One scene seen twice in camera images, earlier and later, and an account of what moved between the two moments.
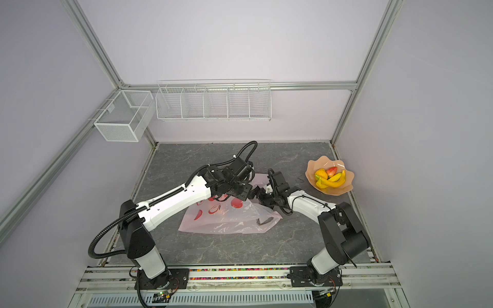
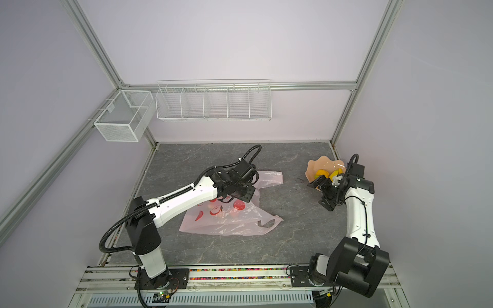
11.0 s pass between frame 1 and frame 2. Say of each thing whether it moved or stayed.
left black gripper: stayed
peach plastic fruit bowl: stayed
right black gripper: moved
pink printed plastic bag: stayed
